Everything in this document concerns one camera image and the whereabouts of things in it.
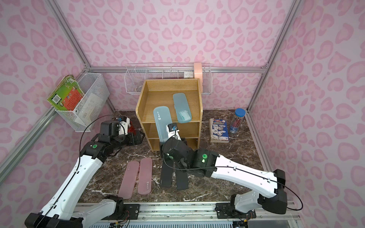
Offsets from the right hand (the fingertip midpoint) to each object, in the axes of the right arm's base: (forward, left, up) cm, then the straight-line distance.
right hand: (164, 144), depth 64 cm
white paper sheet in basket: (+24, +48, -4) cm, 54 cm away
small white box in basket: (+50, -10, +3) cm, 51 cm away
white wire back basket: (+53, +26, +1) cm, 59 cm away
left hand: (+10, +17, -6) cm, 21 cm away
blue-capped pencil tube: (+32, -43, -15) cm, 56 cm away
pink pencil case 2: (-4, +16, -31) cm, 35 cm away
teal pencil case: (+20, -7, +1) cm, 21 cm away
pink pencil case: (-12, +25, -30) cm, 41 cm away
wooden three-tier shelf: (+35, +7, 0) cm, 36 cm away
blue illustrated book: (+29, -32, -30) cm, 52 cm away
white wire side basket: (+36, +48, -1) cm, 60 cm away
